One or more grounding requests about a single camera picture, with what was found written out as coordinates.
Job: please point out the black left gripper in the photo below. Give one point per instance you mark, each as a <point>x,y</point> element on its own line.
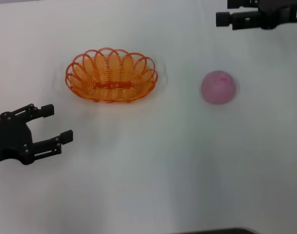
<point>9,139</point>

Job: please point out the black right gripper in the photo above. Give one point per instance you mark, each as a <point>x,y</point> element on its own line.
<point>280,12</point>

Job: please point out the dark robot torso edge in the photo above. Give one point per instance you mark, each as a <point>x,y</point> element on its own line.
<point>219,231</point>

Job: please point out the pink peach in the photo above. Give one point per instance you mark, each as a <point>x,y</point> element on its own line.
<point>217,90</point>

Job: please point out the orange woven plastic basket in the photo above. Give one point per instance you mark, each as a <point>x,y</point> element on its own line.
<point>112,85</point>

